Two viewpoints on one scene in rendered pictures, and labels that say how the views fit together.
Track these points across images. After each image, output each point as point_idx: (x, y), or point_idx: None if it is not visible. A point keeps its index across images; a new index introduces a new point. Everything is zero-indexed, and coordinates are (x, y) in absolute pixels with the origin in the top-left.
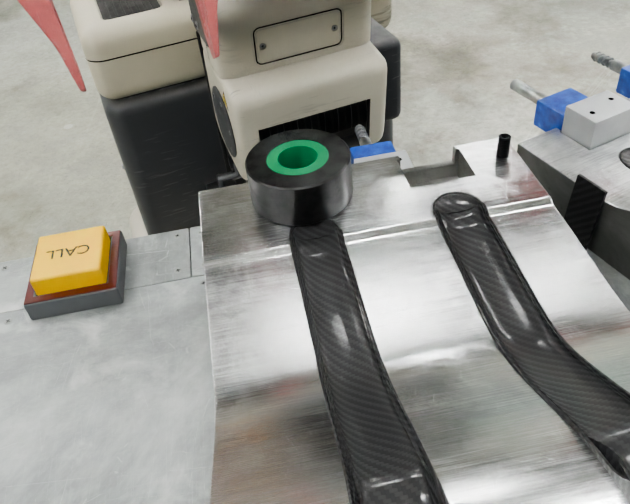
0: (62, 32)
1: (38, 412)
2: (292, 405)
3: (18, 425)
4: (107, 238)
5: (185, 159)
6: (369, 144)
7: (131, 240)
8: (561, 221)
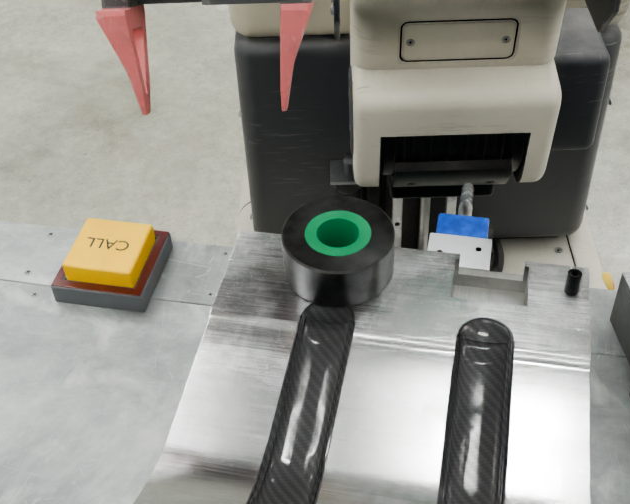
0: (135, 62)
1: (29, 399)
2: (220, 487)
3: (8, 405)
4: (151, 239)
5: (314, 124)
6: (462, 215)
7: (179, 243)
8: (585, 392)
